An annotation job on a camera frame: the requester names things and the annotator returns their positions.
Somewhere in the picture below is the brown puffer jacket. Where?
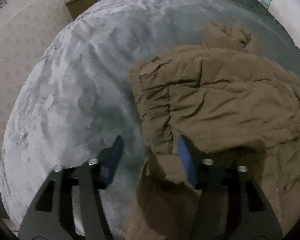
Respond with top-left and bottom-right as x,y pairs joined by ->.
126,23 -> 300,239

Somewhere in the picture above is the grey plush bed blanket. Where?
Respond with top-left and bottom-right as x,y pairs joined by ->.
0,0 -> 300,239

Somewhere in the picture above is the dark wooden nightstand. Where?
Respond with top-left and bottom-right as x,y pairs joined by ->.
65,0 -> 99,20

